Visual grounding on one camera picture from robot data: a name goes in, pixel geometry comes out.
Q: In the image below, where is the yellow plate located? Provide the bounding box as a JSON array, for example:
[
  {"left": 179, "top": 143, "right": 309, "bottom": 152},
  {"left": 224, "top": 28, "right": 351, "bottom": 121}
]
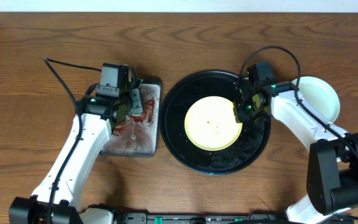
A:
[{"left": 184, "top": 96, "right": 242, "bottom": 151}]

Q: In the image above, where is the light blue plate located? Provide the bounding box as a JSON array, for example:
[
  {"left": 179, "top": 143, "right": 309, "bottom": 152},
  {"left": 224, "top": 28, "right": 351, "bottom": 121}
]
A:
[{"left": 299, "top": 76, "right": 341, "bottom": 123}]

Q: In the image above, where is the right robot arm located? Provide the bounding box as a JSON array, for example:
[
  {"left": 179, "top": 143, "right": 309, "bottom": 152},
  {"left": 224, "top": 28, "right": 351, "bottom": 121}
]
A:
[{"left": 234, "top": 78, "right": 358, "bottom": 223}]

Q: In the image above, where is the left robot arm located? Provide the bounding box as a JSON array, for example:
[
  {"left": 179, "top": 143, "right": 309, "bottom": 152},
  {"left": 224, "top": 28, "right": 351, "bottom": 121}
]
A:
[{"left": 9, "top": 63, "right": 143, "bottom": 223}]

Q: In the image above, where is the round black tray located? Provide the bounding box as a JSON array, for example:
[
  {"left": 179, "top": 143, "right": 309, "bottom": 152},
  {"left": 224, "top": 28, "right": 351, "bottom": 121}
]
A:
[{"left": 159, "top": 70, "right": 271, "bottom": 175}]

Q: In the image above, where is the rectangular black soapy tray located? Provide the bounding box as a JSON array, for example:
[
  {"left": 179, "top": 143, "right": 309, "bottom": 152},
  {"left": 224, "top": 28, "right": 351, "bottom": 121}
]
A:
[{"left": 101, "top": 79, "right": 162, "bottom": 157}]

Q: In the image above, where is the right black cable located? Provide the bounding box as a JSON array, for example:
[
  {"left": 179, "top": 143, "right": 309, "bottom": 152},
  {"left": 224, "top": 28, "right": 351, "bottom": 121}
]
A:
[{"left": 236, "top": 45, "right": 358, "bottom": 222}]

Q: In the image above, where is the black cable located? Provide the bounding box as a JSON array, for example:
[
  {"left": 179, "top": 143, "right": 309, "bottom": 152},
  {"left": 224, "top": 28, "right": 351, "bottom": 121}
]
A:
[
  {"left": 44, "top": 57, "right": 103, "bottom": 224},
  {"left": 236, "top": 45, "right": 358, "bottom": 222}
]

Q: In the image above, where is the left black cable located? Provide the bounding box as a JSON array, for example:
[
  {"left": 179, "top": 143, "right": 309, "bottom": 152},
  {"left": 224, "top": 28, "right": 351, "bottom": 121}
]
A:
[{"left": 44, "top": 57, "right": 103, "bottom": 224}]

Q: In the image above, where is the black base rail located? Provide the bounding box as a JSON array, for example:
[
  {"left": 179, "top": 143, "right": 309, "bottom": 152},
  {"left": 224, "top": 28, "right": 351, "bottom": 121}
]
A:
[{"left": 79, "top": 205, "right": 291, "bottom": 224}]

